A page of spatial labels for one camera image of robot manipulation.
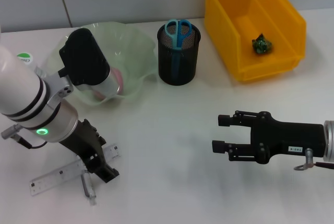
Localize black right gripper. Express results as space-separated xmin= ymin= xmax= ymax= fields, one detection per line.
xmin=211 ymin=110 xmax=326 ymax=165

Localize clear plastic water bottle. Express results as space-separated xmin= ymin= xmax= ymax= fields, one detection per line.
xmin=16 ymin=52 xmax=46 ymax=78

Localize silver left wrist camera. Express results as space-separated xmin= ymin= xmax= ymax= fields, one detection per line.
xmin=57 ymin=28 xmax=125 ymax=98

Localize blue scissors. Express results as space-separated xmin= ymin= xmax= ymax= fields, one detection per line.
xmin=163 ymin=19 xmax=193 ymax=78

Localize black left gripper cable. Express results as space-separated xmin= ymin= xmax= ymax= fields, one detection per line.
xmin=1 ymin=124 xmax=49 ymax=148

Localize yellow plastic bin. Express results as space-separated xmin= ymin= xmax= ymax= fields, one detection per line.
xmin=202 ymin=0 xmax=307 ymax=82

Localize pink peach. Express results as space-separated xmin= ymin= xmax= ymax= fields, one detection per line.
xmin=93 ymin=68 xmax=125 ymax=99

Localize grey pen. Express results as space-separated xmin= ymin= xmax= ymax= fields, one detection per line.
xmin=80 ymin=169 xmax=97 ymax=206

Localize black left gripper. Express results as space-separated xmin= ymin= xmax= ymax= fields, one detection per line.
xmin=58 ymin=118 xmax=120 ymax=184

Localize green plastic wrapper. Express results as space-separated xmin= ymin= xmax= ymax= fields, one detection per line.
xmin=252 ymin=32 xmax=275 ymax=55

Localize black mesh pen holder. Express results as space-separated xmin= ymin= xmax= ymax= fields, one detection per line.
xmin=157 ymin=21 xmax=202 ymax=86

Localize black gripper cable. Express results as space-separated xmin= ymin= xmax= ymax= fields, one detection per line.
xmin=1 ymin=124 xmax=49 ymax=148
xmin=293 ymin=147 xmax=334 ymax=171

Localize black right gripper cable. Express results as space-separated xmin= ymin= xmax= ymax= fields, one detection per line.
xmin=293 ymin=147 xmax=334 ymax=171

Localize green glass fruit plate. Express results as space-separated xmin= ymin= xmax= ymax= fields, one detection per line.
xmin=45 ymin=21 xmax=159 ymax=107

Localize transparent plastic ruler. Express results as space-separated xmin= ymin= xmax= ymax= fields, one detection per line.
xmin=29 ymin=143 xmax=121 ymax=196

